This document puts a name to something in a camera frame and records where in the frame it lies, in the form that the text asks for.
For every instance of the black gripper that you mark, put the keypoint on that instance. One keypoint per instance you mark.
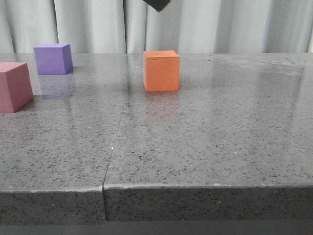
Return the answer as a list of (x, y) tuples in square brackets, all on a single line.
[(157, 5)]

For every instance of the orange foam cube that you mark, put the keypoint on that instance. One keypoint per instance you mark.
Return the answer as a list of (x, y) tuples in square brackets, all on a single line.
[(161, 70)]

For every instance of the grey curtain backdrop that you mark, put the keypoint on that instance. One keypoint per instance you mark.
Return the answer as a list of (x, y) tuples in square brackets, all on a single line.
[(132, 26)]

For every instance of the purple foam cube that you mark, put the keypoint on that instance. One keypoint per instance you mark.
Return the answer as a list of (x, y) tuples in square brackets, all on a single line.
[(52, 58)]

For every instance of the pink foam cube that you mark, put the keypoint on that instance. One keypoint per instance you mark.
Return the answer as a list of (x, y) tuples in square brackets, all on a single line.
[(15, 86)]

